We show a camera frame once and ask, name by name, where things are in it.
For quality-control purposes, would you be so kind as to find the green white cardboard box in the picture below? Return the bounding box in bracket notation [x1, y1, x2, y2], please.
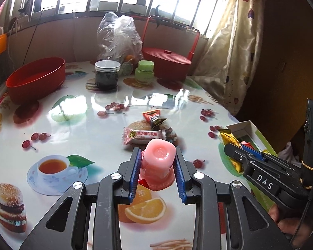
[226, 120, 280, 214]

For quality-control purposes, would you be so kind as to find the red oval bowl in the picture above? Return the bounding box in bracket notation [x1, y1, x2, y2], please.
[6, 57, 66, 105]

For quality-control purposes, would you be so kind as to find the pink white snack packet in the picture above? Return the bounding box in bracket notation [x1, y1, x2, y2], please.
[123, 126, 178, 145]

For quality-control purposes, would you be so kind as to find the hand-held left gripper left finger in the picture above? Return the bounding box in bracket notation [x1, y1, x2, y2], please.
[19, 147, 143, 250]

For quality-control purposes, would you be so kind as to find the red lidded basket with handle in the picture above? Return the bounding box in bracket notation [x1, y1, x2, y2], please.
[141, 16, 200, 83]

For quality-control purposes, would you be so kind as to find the printed fruit tablecloth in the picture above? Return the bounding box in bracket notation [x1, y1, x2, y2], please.
[0, 60, 277, 250]

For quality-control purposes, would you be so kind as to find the pink jelly cup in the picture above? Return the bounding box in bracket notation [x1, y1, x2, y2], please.
[140, 139, 177, 191]

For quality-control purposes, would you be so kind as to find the dark glass jar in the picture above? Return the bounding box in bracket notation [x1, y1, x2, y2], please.
[95, 60, 121, 90]

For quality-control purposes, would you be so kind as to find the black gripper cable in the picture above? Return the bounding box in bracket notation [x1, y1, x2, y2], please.
[293, 161, 313, 245]

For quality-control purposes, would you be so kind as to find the person's right hand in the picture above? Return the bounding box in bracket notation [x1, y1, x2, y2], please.
[268, 204, 313, 240]

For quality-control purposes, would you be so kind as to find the pale pink cloth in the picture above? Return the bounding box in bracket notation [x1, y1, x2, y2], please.
[279, 142, 302, 162]

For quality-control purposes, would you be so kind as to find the clear plastic bag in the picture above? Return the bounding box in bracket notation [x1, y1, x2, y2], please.
[97, 12, 144, 69]

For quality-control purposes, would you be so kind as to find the small clear glass cup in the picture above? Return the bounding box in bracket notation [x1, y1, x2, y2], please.
[121, 62, 134, 76]

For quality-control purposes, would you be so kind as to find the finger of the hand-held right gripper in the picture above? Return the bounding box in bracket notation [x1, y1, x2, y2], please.
[241, 145, 299, 168]
[223, 144, 259, 168]

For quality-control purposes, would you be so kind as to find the green cream jar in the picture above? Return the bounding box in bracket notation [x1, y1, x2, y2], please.
[134, 60, 155, 84]

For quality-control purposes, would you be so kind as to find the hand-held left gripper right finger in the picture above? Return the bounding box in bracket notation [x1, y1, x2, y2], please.
[173, 151, 294, 250]

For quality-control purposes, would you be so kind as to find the cream heart print curtain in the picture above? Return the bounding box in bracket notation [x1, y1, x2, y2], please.
[193, 0, 267, 115]

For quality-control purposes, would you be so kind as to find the dark foil snack packet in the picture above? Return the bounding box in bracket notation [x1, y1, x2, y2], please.
[151, 118, 168, 131]

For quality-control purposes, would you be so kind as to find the red snack packet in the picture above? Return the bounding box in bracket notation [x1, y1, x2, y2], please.
[142, 110, 163, 126]

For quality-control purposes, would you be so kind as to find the thin black cable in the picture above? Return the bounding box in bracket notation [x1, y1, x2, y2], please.
[22, 8, 44, 67]

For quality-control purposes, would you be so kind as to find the yellow snack packet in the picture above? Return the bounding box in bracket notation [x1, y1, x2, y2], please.
[218, 127, 247, 173]

